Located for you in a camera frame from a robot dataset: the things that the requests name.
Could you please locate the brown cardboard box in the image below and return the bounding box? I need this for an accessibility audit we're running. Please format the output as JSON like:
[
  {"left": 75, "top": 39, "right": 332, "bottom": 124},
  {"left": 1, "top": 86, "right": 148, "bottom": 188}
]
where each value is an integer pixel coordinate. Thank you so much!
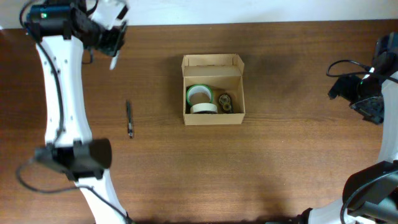
[{"left": 182, "top": 54, "right": 246, "bottom": 126}]

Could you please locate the black clear gel pen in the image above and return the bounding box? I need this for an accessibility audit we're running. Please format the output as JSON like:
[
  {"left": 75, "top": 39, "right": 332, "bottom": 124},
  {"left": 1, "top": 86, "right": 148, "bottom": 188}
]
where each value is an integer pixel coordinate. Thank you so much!
[{"left": 126, "top": 100, "right": 134, "bottom": 139}]

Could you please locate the green tape roll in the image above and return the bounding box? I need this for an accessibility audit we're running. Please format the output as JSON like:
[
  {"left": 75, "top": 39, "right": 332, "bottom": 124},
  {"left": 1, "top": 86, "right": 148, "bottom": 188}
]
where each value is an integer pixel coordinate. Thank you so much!
[{"left": 186, "top": 84, "right": 213, "bottom": 106}]

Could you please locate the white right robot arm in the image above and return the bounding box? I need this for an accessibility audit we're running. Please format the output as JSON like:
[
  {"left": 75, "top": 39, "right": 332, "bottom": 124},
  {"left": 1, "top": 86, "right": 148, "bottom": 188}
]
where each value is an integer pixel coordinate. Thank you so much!
[{"left": 288, "top": 32, "right": 397, "bottom": 224}]

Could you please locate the cream masking tape roll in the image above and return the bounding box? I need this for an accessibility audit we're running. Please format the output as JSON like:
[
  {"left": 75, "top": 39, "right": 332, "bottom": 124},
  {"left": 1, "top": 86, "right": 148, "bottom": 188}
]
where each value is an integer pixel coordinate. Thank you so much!
[{"left": 190, "top": 103, "right": 218, "bottom": 114}]

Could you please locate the yellow black utility knife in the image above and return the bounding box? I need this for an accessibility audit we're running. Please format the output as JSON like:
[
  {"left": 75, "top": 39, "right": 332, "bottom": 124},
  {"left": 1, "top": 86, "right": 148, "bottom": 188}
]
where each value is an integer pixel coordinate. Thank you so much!
[{"left": 218, "top": 93, "right": 233, "bottom": 114}]

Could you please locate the black white Sharpie marker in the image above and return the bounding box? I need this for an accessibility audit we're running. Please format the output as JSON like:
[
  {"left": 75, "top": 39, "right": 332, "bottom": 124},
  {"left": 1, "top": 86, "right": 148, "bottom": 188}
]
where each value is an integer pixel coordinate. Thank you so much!
[{"left": 109, "top": 51, "right": 119, "bottom": 70}]

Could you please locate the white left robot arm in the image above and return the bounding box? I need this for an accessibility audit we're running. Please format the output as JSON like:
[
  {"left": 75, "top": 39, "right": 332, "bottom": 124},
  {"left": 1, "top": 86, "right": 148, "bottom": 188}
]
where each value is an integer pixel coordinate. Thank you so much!
[{"left": 19, "top": 0, "right": 131, "bottom": 223}]

